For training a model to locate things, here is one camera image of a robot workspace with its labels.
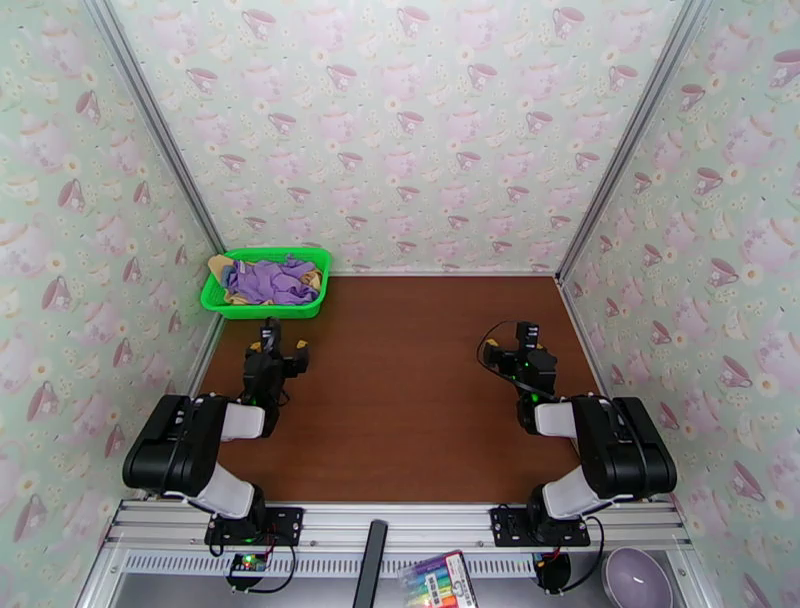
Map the purple t-shirt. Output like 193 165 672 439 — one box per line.
226 254 320 308

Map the tan garment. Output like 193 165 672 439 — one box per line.
207 254 328 308

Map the green plastic basket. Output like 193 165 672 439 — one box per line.
199 247 332 321

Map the small circuit board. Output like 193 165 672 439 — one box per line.
229 552 271 577

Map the perforated metal strip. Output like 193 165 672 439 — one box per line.
121 552 539 580

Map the pack of coloured markers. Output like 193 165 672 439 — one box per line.
397 549 479 608

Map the purple bowl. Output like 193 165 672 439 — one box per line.
601 546 675 608

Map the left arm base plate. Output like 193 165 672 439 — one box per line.
204 506 305 549

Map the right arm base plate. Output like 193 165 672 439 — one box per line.
489 506 592 549

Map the aluminium frame rail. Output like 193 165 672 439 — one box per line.
102 498 693 553

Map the black power cable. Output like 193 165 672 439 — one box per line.
224 543 299 594
549 515 607 593

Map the black camera post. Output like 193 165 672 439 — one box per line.
352 519 389 608

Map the aluminium upright post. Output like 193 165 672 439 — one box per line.
84 0 226 254
554 0 714 286

